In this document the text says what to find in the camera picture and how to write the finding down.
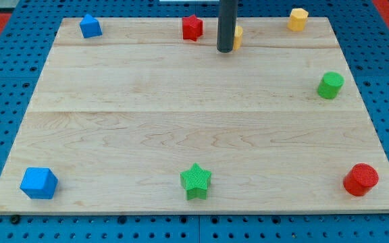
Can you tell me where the light wooden board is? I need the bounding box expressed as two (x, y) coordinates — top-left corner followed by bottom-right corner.
(0, 17), (389, 215)

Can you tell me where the green star block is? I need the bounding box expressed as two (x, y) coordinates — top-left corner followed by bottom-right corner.
(180, 163), (212, 200)

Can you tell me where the red star block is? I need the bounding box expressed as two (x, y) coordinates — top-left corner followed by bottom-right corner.
(182, 14), (203, 41)

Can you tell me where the yellow block behind rod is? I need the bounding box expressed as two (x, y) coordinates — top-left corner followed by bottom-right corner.
(233, 26), (243, 51)

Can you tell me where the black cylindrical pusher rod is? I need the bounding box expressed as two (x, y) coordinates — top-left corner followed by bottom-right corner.
(216, 0), (238, 53)

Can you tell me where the green cylinder block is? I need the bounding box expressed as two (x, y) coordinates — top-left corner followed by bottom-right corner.
(317, 72), (344, 99)

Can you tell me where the blue pentagon block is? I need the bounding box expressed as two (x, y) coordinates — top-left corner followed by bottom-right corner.
(79, 14), (103, 38)

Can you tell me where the yellow hexagon block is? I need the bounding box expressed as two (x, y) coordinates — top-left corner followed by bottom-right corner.
(287, 8), (309, 32)

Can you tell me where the blue cube block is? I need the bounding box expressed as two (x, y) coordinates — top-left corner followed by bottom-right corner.
(20, 167), (58, 200)

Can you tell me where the red cylinder block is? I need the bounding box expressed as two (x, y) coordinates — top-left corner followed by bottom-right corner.
(342, 163), (379, 196)

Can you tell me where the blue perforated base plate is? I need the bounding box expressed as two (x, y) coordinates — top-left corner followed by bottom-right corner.
(0, 0), (389, 242)

